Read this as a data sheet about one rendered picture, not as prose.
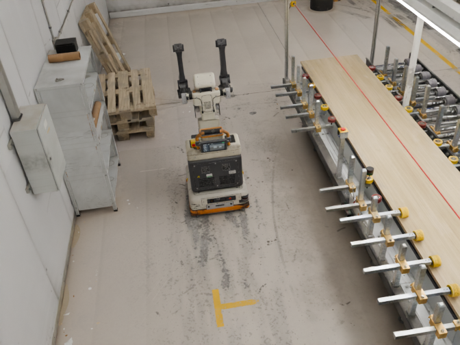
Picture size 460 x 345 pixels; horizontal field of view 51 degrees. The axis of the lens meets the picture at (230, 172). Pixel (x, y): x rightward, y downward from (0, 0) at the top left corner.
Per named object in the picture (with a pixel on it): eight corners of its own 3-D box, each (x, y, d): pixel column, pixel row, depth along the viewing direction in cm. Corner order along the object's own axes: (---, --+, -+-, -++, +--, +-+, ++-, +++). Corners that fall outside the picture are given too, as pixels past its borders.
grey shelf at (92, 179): (76, 217, 530) (33, 89, 437) (84, 168, 602) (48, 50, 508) (117, 211, 534) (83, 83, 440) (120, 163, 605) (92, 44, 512)
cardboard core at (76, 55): (46, 56, 474) (78, 53, 476) (48, 53, 480) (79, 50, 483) (49, 64, 479) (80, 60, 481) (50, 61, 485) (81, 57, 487)
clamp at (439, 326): (437, 339, 284) (438, 334, 281) (426, 320, 294) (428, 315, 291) (447, 337, 284) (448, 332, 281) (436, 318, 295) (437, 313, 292)
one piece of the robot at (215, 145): (231, 152, 482) (232, 139, 462) (196, 156, 479) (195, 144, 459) (230, 142, 487) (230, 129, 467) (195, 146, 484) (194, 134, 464)
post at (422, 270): (409, 317, 323) (422, 267, 294) (406, 313, 326) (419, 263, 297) (414, 316, 323) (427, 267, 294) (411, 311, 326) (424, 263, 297)
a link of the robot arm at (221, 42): (216, 41, 474) (226, 40, 475) (215, 38, 486) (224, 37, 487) (220, 85, 495) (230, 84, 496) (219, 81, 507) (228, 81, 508)
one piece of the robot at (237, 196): (241, 200, 507) (241, 194, 502) (202, 205, 504) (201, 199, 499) (241, 198, 509) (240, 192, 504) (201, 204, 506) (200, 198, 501)
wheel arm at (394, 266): (364, 275, 324) (365, 271, 321) (362, 271, 326) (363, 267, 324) (436, 263, 327) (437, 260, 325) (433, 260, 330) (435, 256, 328)
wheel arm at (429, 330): (395, 339, 284) (395, 336, 282) (393, 335, 286) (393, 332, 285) (454, 329, 287) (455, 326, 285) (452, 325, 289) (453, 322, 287)
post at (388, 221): (379, 265, 365) (387, 217, 336) (377, 261, 368) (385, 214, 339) (383, 264, 365) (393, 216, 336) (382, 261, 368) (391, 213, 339)
